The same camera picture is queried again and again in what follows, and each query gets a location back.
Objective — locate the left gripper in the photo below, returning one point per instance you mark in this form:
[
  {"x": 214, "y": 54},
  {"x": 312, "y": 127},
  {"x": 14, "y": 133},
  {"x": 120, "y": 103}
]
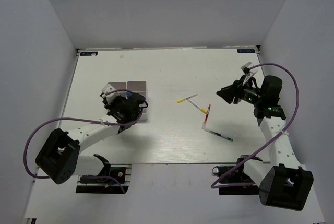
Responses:
[{"x": 110, "y": 105}]

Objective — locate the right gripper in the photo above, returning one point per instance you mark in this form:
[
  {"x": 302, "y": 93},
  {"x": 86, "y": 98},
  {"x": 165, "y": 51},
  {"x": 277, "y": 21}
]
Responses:
[{"x": 228, "y": 92}]

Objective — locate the white pen orange tip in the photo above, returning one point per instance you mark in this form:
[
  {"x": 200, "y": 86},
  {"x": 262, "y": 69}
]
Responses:
[{"x": 197, "y": 106}]

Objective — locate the red pen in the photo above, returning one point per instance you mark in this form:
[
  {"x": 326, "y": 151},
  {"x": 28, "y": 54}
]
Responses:
[{"x": 207, "y": 114}]

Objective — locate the white pen yellow band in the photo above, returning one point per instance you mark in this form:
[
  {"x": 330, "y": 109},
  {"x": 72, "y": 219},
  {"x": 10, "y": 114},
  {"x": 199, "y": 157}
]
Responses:
[{"x": 186, "y": 98}]

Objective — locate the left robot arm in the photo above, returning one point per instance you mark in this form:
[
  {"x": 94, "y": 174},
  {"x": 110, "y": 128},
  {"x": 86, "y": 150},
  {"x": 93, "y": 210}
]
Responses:
[{"x": 61, "y": 155}]

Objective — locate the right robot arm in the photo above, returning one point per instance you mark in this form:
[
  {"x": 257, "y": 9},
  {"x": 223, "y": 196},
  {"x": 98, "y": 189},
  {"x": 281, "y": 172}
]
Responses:
[{"x": 282, "y": 183}]

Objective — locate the right white organizer tray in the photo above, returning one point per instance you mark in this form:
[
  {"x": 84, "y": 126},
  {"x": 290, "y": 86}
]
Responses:
[{"x": 140, "y": 87}]

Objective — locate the green ink pen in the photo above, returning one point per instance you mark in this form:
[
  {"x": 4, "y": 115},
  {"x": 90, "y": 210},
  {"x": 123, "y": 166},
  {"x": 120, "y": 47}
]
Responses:
[{"x": 215, "y": 133}]

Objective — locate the right blue table label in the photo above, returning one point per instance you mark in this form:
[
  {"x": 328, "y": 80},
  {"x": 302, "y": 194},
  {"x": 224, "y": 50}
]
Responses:
[{"x": 246, "y": 51}]

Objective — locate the blue table label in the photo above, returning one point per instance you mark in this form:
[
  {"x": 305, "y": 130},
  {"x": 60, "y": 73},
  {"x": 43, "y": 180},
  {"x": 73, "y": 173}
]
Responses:
[
  {"x": 92, "y": 53},
  {"x": 246, "y": 51}
]

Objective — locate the left blue table label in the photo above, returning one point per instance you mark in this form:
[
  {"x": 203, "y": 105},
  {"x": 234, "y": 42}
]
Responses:
[{"x": 92, "y": 53}]

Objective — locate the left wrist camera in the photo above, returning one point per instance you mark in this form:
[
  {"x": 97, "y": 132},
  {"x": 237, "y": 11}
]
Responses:
[{"x": 108, "y": 89}]

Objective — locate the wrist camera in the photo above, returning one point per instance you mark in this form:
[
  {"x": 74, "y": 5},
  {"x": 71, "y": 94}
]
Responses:
[
  {"x": 108, "y": 89},
  {"x": 248, "y": 72}
]

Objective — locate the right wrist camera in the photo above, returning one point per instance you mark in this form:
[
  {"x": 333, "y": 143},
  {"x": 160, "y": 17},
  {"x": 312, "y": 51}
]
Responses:
[{"x": 248, "y": 72}]

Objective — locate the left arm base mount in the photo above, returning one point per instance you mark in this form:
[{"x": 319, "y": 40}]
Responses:
[{"x": 96, "y": 175}]

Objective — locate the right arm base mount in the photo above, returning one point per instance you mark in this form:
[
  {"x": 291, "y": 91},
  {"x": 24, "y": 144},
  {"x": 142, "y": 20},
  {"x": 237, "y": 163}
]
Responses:
[{"x": 236, "y": 176}]

